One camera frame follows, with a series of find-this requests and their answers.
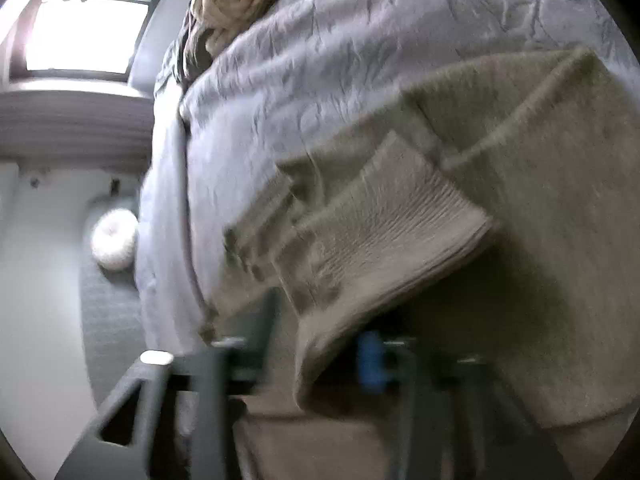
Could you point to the beige crumpled cloth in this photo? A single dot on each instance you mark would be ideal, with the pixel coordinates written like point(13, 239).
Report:
point(225, 5)

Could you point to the bright window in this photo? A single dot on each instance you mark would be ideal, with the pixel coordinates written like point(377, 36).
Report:
point(85, 20)

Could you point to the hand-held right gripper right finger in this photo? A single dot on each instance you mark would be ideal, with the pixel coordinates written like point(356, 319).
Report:
point(371, 362)

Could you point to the grey rug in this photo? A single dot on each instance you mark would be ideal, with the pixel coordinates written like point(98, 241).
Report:
point(112, 320)

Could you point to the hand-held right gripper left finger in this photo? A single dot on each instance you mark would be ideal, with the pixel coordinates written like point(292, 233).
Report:
point(220, 375)

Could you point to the white round cushion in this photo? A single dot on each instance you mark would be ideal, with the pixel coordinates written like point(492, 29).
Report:
point(114, 240)

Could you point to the brown knitted sweater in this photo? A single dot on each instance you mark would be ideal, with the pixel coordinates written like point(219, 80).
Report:
point(500, 210)

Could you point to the grey embossed blanket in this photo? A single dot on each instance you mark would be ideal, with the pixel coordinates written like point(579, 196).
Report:
point(325, 60)

